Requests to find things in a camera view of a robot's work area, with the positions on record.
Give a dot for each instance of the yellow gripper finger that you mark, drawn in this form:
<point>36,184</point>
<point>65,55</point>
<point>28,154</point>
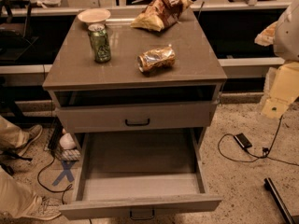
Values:
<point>274,108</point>

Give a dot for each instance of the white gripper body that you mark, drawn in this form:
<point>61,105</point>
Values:
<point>288,36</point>

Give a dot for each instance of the orange soda can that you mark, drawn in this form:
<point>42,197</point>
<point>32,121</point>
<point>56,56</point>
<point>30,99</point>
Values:
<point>156,58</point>

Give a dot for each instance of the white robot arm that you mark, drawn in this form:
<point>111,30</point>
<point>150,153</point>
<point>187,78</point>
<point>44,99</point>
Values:
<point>283,35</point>

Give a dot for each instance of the closed grey top drawer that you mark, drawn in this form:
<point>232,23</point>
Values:
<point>111,118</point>

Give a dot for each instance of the grey drawer cabinet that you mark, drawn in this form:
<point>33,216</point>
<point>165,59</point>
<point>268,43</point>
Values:
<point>76,79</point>

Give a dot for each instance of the open grey middle drawer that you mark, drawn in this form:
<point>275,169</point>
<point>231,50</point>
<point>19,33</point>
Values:
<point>140,175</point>

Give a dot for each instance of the green soda can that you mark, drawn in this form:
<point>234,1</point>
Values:
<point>99,42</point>

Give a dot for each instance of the black power adapter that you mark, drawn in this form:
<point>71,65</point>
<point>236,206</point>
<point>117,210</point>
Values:
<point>243,141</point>

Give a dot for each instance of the black bar on floor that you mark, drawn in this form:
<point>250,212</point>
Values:
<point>269,185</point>

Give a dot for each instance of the brown chip bag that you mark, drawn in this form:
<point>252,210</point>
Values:
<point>160,14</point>

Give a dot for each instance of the white bowl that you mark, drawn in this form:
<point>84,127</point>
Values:
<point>94,15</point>

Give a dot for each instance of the white round object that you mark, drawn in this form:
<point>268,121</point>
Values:
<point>67,142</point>

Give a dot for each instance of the upper grey sneaker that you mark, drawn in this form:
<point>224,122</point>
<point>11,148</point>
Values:
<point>29,137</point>

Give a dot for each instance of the lower white sneaker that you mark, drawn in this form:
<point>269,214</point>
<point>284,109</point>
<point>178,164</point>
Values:
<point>46,209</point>

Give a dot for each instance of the upper beige trouser leg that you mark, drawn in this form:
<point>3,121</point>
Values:
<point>11,135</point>

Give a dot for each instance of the beige trouser leg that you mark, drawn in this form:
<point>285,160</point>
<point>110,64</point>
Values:
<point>11,135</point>
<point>17,199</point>

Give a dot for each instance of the lower beige trouser leg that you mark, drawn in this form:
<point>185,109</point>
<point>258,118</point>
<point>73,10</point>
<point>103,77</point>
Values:
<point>17,199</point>

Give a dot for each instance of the black wire basket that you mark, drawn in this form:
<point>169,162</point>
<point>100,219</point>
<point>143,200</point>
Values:
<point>56,131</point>

